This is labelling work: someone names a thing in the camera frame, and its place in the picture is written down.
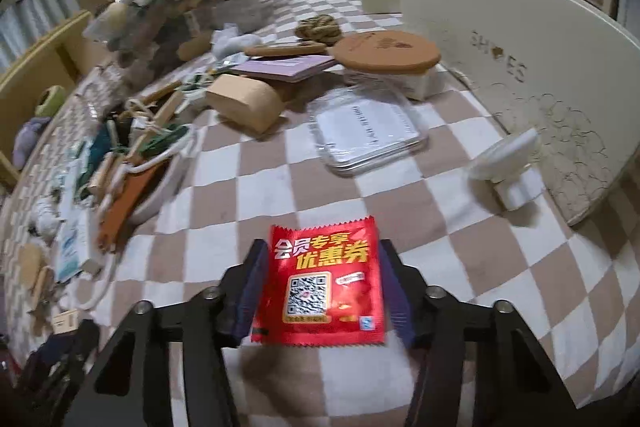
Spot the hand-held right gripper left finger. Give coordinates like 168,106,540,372
62,239,271,427

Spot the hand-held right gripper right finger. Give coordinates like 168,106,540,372
377,239,581,427

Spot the red foil sachet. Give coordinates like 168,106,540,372
251,216,386,348

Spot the white shoe box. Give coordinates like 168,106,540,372
394,0,640,228

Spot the checked bed sheet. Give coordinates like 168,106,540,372
0,0,640,427

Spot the clear plastic tube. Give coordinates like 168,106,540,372
75,99,206,310

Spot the orange leather piece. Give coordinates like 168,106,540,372
97,167,163,253

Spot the clear plastic case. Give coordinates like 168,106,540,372
306,84,431,178

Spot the blue and white sachet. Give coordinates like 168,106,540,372
55,207,91,280

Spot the tan rounded wooden box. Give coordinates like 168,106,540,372
205,74,286,138

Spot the plain round cork coaster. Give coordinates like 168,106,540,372
15,242,46,288

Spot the purple flat box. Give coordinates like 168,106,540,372
230,54,338,82

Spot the white jar with cork lid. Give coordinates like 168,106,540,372
332,31,443,100

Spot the white cotton wad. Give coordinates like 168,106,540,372
212,24,261,58

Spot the purple plush toy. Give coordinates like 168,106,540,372
12,117,53,168

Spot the avocado plush toy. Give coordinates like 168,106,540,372
35,86,68,118

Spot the clear plastic storage bin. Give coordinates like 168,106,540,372
85,0,276,72

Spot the pale yellow ball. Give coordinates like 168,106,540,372
102,1,132,38

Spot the wooden bedside shelf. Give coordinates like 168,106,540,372
0,9,108,188

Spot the grey curtain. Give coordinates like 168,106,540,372
0,0,78,68

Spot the brown rope knot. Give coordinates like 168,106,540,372
294,14,343,42

